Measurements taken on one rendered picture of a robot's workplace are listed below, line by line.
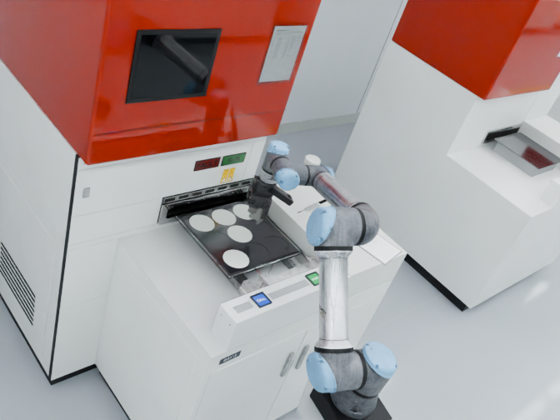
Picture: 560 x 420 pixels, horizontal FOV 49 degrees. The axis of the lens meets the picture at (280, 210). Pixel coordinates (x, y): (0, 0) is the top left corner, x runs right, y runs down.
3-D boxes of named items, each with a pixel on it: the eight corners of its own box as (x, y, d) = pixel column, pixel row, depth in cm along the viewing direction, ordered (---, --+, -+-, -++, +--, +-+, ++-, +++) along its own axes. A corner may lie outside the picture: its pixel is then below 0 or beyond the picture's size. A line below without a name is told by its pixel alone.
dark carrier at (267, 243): (179, 217, 241) (179, 216, 241) (247, 200, 264) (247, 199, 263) (230, 275, 224) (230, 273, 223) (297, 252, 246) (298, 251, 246)
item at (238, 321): (209, 332, 210) (219, 303, 202) (322, 286, 245) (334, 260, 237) (225, 352, 205) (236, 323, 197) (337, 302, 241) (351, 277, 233)
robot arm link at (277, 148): (274, 151, 216) (267, 137, 222) (265, 176, 222) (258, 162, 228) (294, 152, 219) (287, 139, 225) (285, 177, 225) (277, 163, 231)
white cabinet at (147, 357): (92, 375, 279) (117, 239, 233) (255, 310, 342) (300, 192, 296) (166, 494, 246) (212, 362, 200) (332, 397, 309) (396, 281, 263)
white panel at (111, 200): (64, 247, 221) (75, 154, 199) (241, 202, 274) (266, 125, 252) (67, 252, 220) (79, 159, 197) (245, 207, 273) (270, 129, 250)
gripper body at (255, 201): (245, 197, 237) (253, 171, 231) (267, 199, 240) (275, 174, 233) (247, 209, 232) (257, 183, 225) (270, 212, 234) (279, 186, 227)
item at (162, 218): (157, 222, 242) (161, 203, 237) (243, 201, 271) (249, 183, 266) (159, 225, 241) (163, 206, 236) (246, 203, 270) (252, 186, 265)
